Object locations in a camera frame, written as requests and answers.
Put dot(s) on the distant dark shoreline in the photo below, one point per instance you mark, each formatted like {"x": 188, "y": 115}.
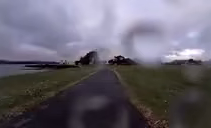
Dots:
{"x": 23, "y": 62}

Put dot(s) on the clump of dark trees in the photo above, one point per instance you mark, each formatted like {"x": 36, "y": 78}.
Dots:
{"x": 121, "y": 60}
{"x": 88, "y": 58}

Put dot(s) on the wide grass field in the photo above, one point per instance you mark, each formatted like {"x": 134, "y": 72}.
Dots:
{"x": 163, "y": 86}

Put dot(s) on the low dark spit of land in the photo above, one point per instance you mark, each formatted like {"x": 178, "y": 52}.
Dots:
{"x": 49, "y": 66}

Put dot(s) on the grey water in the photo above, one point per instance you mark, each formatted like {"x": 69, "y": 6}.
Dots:
{"x": 6, "y": 70}

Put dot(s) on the grass verge beside water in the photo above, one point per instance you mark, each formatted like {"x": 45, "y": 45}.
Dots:
{"x": 29, "y": 88}

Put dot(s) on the dark asphalt path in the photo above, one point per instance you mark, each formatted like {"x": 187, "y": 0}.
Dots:
{"x": 93, "y": 96}

